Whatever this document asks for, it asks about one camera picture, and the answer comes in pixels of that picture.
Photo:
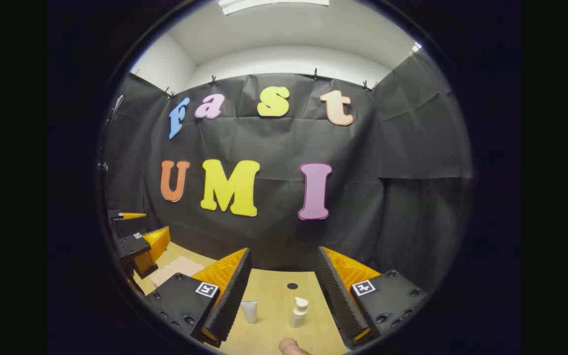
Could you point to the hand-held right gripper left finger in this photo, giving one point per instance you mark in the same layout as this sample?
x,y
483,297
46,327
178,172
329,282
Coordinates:
x,y
234,296

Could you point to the white squeeze tube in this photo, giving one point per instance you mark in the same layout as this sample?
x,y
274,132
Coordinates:
x,y
250,311

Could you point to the white pump bottle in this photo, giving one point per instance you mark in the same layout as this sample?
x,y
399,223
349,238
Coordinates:
x,y
298,315

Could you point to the beige pink suitcase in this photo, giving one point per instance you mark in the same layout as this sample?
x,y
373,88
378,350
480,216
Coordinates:
x,y
175,271

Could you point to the black backdrop cloth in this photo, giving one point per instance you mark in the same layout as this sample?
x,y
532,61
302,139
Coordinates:
x,y
274,143

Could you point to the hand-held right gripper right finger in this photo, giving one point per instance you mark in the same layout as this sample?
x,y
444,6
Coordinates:
x,y
336,296

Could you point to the ceiling light panel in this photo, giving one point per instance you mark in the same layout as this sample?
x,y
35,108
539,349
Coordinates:
x,y
269,4

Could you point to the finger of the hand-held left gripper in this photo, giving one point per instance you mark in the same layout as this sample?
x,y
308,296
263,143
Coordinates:
x,y
121,227
131,246

